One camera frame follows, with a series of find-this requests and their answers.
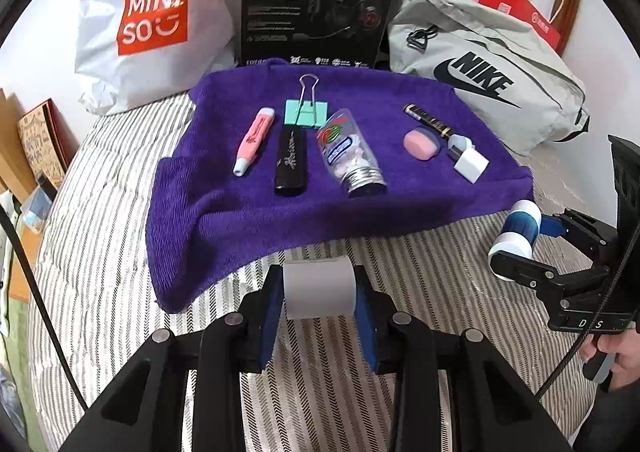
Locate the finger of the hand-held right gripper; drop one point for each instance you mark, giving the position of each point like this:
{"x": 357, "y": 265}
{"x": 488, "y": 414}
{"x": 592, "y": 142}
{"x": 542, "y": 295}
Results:
{"x": 515, "y": 267}
{"x": 550, "y": 227}

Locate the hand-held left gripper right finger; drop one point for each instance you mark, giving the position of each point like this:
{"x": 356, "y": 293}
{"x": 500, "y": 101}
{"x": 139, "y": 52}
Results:
{"x": 365, "y": 332}

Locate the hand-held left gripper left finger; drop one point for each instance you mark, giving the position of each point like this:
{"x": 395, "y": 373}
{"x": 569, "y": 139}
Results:
{"x": 272, "y": 332}

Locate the blue and white cylinder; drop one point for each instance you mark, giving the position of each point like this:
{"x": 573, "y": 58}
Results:
{"x": 522, "y": 227}

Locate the white roll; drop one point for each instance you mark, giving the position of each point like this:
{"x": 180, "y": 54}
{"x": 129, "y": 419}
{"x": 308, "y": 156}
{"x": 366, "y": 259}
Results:
{"x": 320, "y": 287}

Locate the white cube adapter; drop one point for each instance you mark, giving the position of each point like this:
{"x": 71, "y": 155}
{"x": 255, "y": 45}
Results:
{"x": 472, "y": 165}

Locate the person's right forearm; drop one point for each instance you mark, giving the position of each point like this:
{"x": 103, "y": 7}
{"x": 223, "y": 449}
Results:
{"x": 615, "y": 417}

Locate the person's right hand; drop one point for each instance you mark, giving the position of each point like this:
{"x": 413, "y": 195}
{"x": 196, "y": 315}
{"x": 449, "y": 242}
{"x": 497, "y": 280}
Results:
{"x": 629, "y": 352}

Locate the purple towel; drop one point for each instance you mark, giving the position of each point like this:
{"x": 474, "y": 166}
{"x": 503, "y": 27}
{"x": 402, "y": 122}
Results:
{"x": 250, "y": 212}

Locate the small white plastic piece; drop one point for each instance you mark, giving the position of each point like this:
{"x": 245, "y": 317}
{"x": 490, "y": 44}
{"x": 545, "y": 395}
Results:
{"x": 460, "y": 142}

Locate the striped bed sheet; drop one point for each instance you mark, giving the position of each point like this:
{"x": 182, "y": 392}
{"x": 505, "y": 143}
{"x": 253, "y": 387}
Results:
{"x": 125, "y": 282}

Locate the pink eraser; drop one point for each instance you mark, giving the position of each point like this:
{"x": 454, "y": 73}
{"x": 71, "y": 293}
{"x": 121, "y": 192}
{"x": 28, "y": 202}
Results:
{"x": 417, "y": 145}

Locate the gold and black tube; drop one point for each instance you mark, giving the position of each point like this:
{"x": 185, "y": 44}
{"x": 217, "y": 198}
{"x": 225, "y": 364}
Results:
{"x": 425, "y": 120}

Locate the black oblong case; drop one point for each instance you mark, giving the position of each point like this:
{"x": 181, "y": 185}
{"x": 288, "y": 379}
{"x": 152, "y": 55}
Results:
{"x": 290, "y": 162}

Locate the clear bulb-shaped candy bottle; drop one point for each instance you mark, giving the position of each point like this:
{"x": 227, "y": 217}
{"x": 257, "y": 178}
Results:
{"x": 345, "y": 147}

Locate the pink highlighter pen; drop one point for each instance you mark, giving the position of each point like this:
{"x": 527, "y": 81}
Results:
{"x": 255, "y": 137}

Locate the grey sling bag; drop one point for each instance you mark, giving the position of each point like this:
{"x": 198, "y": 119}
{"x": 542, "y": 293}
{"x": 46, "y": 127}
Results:
{"x": 450, "y": 32}

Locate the green binder clip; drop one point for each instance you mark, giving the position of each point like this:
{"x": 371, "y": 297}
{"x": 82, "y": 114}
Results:
{"x": 305, "y": 113}

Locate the red paper bag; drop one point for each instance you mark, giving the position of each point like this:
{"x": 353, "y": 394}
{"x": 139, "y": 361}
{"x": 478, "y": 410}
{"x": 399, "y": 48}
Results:
{"x": 510, "y": 2}

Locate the small clear plastic box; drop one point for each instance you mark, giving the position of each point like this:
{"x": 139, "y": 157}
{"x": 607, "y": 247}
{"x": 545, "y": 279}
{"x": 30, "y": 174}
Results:
{"x": 35, "y": 207}

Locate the brown book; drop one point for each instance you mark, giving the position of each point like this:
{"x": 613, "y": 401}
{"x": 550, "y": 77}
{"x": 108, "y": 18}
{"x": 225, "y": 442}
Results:
{"x": 42, "y": 142}

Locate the wooden furniture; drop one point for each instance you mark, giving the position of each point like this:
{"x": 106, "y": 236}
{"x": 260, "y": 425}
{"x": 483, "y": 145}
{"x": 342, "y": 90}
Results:
{"x": 10, "y": 147}

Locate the white plastic shopping bag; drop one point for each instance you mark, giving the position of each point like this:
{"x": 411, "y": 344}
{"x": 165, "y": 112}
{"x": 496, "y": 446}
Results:
{"x": 100, "y": 57}

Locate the black headset box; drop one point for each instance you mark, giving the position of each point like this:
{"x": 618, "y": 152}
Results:
{"x": 280, "y": 7}

